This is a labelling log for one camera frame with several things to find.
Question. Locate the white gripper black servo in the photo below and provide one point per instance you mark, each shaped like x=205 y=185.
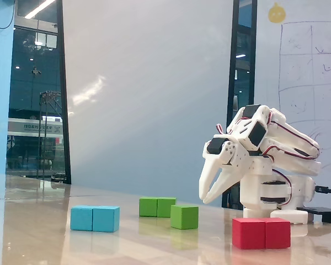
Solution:
x=215 y=162

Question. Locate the small green cube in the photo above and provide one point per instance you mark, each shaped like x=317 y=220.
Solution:
x=184 y=218

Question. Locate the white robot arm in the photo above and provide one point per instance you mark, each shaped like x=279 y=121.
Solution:
x=292 y=138

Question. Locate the long red block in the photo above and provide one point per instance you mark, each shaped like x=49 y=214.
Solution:
x=260 y=233

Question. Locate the long green block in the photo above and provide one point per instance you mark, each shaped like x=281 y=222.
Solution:
x=151 y=207

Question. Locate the long blue block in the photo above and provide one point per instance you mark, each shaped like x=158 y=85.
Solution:
x=95 y=219

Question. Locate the flat black box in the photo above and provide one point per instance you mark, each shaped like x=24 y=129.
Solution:
x=322 y=211

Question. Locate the whiteboard with drawn grid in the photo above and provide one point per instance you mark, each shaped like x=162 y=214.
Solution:
x=298 y=69

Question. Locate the yellow round sticker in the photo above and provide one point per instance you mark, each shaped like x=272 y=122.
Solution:
x=277 y=13

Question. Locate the dark scaffold tower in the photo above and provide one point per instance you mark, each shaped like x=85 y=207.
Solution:
x=41 y=132

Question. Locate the black window frame post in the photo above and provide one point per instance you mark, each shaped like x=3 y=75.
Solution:
x=242 y=41
x=63 y=82

